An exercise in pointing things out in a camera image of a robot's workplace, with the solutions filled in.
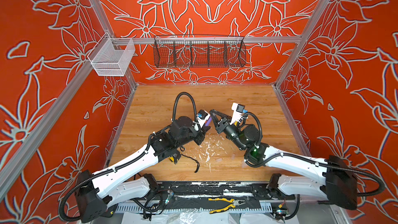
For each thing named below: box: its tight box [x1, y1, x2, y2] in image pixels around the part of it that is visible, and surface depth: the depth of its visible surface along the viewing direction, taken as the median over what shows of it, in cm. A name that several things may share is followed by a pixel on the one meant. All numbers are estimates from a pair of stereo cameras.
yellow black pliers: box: [207, 197, 246, 215], surface depth 71 cm
